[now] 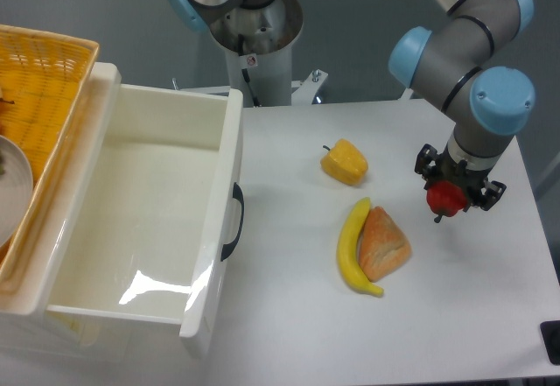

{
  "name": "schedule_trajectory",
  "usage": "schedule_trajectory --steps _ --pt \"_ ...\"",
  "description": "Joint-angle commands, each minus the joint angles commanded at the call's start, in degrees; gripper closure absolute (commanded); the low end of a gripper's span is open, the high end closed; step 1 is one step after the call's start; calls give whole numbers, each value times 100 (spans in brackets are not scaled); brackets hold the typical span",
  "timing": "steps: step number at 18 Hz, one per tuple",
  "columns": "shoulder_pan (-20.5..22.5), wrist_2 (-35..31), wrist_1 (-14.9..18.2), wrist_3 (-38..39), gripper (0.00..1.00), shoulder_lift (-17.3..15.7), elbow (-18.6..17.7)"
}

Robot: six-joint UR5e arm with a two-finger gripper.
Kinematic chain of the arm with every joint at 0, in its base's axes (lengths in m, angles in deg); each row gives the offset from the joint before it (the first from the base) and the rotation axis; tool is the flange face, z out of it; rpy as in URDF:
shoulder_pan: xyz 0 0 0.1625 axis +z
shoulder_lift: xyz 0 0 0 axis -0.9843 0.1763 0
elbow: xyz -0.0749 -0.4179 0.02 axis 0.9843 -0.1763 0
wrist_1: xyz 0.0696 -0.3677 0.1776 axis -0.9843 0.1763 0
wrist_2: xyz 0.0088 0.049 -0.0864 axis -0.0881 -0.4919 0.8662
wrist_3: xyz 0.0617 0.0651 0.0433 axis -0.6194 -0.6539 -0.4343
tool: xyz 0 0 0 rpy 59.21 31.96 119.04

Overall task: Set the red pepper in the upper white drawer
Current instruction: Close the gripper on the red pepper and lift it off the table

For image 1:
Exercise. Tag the yellow banana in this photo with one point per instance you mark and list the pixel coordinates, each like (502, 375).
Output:
(347, 250)

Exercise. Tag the white drawer cabinet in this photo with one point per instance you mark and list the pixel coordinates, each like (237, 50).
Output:
(25, 295)

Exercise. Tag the black object at table edge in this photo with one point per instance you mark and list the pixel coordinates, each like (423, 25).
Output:
(550, 331)

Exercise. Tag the yellow bell pepper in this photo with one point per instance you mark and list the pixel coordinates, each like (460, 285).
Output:
(344, 162)

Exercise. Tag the red bell pepper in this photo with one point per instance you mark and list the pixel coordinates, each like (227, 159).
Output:
(445, 199)

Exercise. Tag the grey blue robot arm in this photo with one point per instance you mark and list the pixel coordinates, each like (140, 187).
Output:
(489, 106)

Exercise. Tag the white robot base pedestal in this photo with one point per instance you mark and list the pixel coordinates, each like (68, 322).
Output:
(257, 45)

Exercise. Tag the yellow woven basket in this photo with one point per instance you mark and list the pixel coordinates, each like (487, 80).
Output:
(43, 75)

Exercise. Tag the white plate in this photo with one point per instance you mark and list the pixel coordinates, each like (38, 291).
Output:
(16, 188)

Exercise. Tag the black drawer handle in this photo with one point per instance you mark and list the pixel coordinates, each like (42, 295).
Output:
(237, 214)

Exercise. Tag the white open upper drawer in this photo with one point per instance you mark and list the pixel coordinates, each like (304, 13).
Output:
(147, 242)

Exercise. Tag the brown bread piece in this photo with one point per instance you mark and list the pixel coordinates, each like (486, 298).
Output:
(384, 247)

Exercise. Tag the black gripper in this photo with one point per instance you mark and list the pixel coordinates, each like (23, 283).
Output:
(465, 186)

